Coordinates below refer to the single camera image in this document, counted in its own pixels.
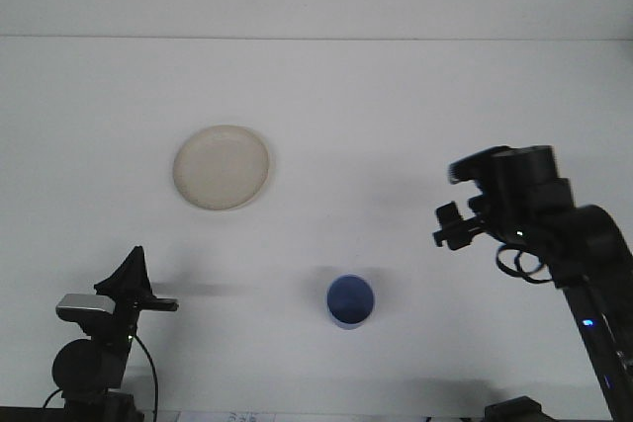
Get pale blue cup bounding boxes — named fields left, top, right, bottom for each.
left=325, top=273, right=376, bottom=331

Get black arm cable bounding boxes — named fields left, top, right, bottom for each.
left=496, top=242, right=554, bottom=286
left=132, top=334, right=160, bottom=416

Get white printed paper sheet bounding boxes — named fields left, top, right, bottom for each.
left=175, top=409, right=278, bottom=422

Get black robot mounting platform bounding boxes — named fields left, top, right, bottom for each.
left=0, top=405, right=65, bottom=422

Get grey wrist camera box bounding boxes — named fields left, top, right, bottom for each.
left=55, top=293, right=116, bottom=322
left=447, top=145, right=513, bottom=185

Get short black base cable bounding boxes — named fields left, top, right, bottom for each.
left=41, top=388, right=65, bottom=411

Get pale round plate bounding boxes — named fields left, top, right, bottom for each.
left=172, top=124, right=272, bottom=212

